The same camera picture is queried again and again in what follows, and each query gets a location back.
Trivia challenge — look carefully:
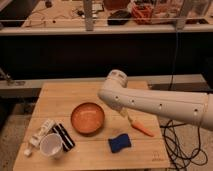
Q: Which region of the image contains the orange ceramic bowl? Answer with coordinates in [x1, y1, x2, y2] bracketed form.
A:
[71, 102, 105, 135]

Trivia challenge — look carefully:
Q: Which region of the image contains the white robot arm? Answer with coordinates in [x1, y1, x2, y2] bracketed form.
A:
[98, 69, 213, 131]

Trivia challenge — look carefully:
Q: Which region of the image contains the orange toy carrot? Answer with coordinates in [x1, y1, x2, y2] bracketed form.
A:
[128, 117, 154, 137]

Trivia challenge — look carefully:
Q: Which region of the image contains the blue sponge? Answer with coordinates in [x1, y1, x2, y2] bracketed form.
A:
[108, 133, 131, 153]

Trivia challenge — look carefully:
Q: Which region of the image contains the black white striped cloth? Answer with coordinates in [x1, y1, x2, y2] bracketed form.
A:
[52, 123, 75, 152]

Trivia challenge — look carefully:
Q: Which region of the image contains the black object on bench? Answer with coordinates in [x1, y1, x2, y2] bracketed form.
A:
[107, 10, 131, 25]

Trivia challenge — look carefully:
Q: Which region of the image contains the orange box on bench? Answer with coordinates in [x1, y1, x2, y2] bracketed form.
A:
[131, 5, 152, 25]

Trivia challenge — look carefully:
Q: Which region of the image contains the white plastic cup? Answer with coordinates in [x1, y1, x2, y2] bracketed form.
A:
[40, 133, 63, 159]

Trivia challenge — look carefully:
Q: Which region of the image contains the white tube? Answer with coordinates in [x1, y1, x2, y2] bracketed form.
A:
[24, 119, 56, 157]

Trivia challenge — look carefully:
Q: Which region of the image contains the metal frame post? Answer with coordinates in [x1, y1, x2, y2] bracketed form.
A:
[83, 0, 93, 31]
[175, 0, 193, 30]

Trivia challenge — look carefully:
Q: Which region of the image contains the right metal frame post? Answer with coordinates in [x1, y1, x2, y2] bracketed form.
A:
[175, 0, 193, 30]

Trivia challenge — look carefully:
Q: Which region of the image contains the metal clamp on rail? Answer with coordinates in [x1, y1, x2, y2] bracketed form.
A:
[0, 67, 25, 86]

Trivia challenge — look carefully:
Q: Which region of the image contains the black cable bundle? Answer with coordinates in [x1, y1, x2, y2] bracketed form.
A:
[159, 119, 209, 171]

